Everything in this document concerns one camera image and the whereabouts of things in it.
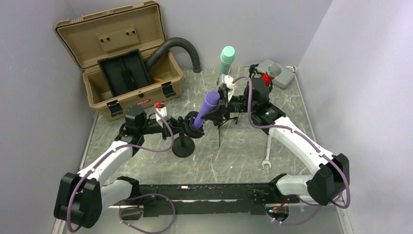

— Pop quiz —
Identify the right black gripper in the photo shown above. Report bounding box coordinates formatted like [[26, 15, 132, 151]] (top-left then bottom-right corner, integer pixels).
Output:
[[201, 88, 256, 123]]

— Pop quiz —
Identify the purple microphone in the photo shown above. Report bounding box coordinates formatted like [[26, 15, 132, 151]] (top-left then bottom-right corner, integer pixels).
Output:
[[192, 91, 220, 130]]

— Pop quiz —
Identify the black round-base mic stand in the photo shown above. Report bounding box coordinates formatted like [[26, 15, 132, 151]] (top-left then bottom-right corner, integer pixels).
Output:
[[172, 111, 205, 158]]

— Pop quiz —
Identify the black tripod mic stand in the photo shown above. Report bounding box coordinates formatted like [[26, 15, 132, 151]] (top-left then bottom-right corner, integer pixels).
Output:
[[214, 103, 237, 147]]

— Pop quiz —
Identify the mint green microphone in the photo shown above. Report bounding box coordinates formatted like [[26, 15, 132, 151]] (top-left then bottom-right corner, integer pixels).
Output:
[[219, 46, 235, 76]]

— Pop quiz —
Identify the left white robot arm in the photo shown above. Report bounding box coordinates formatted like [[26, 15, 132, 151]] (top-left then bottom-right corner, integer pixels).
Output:
[[54, 103, 198, 233]]

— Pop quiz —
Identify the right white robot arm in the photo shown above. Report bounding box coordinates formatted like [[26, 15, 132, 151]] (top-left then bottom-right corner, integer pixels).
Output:
[[193, 76, 351, 209]]

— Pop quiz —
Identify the red microphone silver grille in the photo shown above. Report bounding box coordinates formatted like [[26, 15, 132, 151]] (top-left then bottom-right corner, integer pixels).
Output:
[[261, 63, 282, 86]]

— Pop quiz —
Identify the grey rectangular block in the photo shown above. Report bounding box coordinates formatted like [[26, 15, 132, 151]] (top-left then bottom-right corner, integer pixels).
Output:
[[257, 59, 295, 89]]

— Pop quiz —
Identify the silver open-end wrench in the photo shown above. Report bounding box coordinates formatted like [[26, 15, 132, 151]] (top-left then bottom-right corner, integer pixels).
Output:
[[261, 135, 272, 170]]

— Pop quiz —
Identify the black tray in case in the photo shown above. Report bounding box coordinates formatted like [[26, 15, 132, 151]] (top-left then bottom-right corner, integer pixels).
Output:
[[98, 49, 152, 97]]

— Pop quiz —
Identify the tan plastic tool case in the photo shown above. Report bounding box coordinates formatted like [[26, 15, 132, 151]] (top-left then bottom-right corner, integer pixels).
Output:
[[55, 0, 184, 121]]

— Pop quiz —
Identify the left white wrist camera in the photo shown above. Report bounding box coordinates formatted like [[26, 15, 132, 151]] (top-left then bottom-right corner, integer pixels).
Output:
[[154, 102, 171, 125]]

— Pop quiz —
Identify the black corrugated hose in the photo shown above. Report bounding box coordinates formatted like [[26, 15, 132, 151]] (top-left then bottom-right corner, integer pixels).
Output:
[[145, 37, 203, 74]]

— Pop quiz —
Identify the black tripod shock-mount stand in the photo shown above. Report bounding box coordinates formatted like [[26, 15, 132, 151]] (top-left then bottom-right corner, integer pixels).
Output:
[[248, 64, 274, 93]]

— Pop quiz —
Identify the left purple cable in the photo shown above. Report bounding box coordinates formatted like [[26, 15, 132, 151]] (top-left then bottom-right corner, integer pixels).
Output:
[[67, 108, 176, 234]]

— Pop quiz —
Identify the purple cable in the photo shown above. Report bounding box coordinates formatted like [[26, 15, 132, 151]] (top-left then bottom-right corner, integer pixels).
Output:
[[67, 108, 176, 234], [232, 76, 351, 226]]

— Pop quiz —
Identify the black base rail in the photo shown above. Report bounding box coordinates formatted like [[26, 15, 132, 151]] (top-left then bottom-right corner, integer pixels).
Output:
[[116, 182, 298, 217]]

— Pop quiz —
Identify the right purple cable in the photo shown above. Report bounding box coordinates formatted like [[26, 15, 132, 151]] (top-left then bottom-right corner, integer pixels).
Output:
[[232, 76, 351, 226]]

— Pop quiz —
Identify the aluminium extrusion frame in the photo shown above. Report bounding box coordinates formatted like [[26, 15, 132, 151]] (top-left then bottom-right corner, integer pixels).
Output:
[[51, 111, 97, 234]]

